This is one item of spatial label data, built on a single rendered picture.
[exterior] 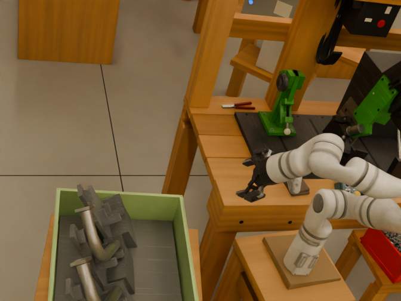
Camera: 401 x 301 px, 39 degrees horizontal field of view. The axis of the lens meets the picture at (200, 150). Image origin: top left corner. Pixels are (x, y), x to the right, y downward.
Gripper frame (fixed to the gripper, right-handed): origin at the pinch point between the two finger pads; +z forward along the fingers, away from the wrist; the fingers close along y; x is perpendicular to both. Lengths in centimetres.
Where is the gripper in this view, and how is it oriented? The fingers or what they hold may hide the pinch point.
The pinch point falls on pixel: (243, 178)
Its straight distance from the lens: 157.3
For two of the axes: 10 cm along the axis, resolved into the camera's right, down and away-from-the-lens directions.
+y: -2.2, 8.9, -4.0
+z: -5.7, 2.2, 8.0
